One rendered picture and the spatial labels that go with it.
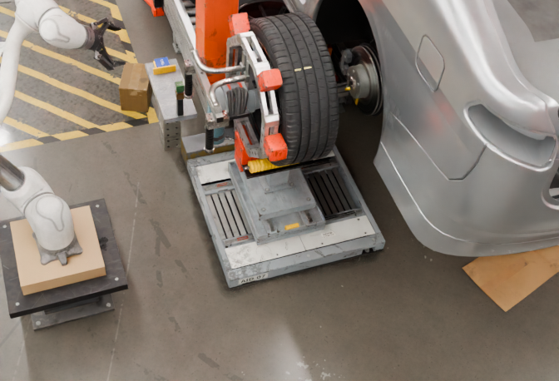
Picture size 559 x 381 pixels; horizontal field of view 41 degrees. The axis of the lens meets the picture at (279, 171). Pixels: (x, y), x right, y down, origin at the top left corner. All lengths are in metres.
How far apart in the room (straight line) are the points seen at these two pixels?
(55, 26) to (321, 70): 1.07
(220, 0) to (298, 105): 0.68
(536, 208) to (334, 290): 1.35
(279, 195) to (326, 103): 0.82
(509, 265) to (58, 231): 2.25
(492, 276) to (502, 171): 1.49
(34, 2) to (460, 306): 2.41
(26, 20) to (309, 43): 1.11
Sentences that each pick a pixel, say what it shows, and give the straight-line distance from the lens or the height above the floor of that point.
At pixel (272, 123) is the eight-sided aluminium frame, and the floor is 0.95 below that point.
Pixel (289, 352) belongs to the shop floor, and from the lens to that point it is 3.55.
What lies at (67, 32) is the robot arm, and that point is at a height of 1.46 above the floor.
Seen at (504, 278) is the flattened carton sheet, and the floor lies 0.01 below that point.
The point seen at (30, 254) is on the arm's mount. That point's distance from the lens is 3.43.
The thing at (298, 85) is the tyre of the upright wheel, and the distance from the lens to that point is 3.04.
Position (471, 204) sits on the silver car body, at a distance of 2.71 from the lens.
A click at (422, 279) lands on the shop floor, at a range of 3.88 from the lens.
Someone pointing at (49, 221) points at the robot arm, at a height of 0.61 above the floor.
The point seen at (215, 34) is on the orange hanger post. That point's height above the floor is 0.89.
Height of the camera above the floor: 3.15
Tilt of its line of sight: 49 degrees down
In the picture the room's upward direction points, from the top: 8 degrees clockwise
